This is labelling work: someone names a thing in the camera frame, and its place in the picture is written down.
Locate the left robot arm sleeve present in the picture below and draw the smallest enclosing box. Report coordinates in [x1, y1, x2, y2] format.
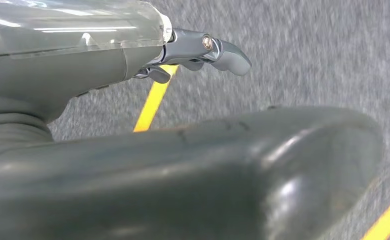
[0, 112, 54, 165]

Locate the yellow floor tape square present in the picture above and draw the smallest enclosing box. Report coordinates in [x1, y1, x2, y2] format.
[132, 64, 390, 240]

